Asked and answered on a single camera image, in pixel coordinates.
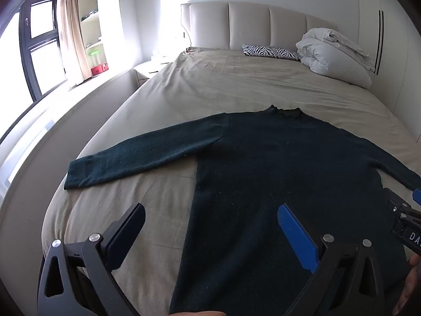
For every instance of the cream padded headboard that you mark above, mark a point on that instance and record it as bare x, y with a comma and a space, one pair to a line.
250, 23

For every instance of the black framed window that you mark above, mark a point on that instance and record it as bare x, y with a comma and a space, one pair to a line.
42, 39

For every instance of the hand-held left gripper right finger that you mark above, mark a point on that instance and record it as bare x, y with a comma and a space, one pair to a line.
297, 237

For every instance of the white wardrobe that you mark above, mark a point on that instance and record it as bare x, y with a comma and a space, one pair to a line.
394, 56

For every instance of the white window bench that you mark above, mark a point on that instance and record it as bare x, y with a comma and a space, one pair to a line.
65, 112

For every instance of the zebra print pillow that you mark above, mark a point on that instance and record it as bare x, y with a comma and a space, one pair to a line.
269, 52

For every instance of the dark teal sweater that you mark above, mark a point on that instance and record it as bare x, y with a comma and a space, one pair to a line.
263, 171

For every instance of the red box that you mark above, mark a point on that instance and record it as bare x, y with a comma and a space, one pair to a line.
98, 69

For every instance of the green lidded jar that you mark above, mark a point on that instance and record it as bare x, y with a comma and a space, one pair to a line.
93, 53

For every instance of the white bundled duvet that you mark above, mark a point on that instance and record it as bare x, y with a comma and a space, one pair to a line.
329, 59

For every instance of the person's right hand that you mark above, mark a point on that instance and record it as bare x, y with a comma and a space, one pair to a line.
412, 289

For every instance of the white shelf unit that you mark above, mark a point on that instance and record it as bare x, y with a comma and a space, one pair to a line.
90, 23

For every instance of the white nightstand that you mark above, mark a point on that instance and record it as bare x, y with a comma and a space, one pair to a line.
148, 69

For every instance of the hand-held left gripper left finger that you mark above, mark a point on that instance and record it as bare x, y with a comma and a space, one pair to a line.
128, 237

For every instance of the bed with beige sheet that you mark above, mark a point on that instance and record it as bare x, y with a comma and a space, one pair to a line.
230, 79

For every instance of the beige curtain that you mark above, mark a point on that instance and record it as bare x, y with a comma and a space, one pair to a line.
70, 39

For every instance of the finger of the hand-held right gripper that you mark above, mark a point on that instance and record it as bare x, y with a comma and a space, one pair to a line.
416, 196

